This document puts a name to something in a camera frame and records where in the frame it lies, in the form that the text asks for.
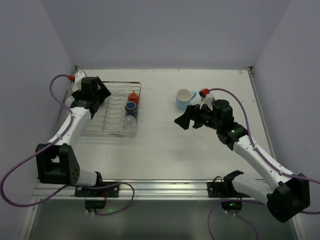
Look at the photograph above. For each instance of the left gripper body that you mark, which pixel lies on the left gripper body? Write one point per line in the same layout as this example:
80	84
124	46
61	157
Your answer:
100	88

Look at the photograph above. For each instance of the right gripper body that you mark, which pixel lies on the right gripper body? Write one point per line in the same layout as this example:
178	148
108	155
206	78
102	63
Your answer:
195	116

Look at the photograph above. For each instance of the light blue mug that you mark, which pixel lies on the light blue mug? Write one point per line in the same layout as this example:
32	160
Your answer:
183	98

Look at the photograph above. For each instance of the dark blue mug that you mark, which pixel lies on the dark blue mug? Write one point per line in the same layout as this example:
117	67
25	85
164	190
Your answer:
101	101

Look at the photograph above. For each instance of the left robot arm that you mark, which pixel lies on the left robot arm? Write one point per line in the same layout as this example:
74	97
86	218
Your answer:
56	161

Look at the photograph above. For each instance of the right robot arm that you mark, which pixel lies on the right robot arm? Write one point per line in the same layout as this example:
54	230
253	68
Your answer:
284	193

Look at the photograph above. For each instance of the clear glass in rack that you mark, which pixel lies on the clear glass in rack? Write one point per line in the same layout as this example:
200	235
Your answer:
130	123

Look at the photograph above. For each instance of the white upside-down cup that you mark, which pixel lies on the white upside-down cup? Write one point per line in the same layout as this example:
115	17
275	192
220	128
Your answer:
69	101

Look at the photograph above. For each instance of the orange cup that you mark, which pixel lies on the orange cup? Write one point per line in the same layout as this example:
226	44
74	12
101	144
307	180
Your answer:
133	97

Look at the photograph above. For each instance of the small blue cup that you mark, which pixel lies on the small blue cup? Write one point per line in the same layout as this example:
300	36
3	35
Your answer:
131	109

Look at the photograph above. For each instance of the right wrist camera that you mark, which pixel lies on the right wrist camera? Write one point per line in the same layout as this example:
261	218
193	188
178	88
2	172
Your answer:
207	98

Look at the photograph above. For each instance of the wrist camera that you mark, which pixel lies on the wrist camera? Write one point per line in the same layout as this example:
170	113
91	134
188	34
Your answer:
207	98
76	84

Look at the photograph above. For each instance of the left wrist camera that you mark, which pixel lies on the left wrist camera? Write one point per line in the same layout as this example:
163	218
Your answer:
76	84

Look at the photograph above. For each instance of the metal wire dish rack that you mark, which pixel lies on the metal wire dish rack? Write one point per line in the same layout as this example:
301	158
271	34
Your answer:
110	118

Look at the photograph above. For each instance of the aluminium front rail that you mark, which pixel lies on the aluminium front rail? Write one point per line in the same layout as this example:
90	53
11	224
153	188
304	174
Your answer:
156	190

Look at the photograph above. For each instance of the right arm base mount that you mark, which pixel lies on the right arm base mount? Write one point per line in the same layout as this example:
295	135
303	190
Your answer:
219	188

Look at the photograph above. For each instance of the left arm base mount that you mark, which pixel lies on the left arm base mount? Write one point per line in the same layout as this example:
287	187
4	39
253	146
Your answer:
96	199

